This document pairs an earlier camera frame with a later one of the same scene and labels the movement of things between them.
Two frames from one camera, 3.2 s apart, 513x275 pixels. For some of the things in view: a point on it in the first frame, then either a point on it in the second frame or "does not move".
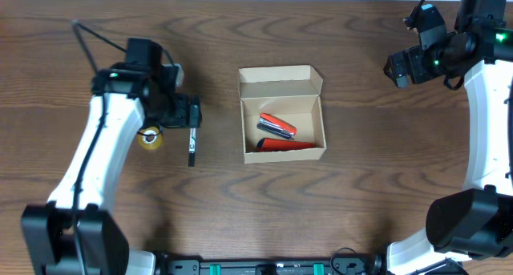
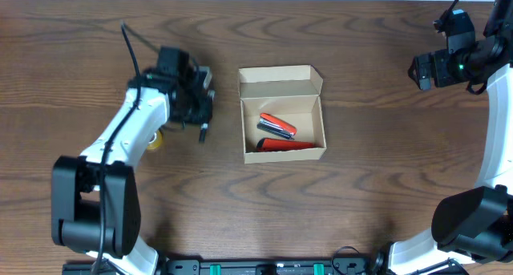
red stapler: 276,125 does not move
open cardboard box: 289,94 does not move
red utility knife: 268,144 does not move
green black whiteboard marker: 192,143 -> 203,127
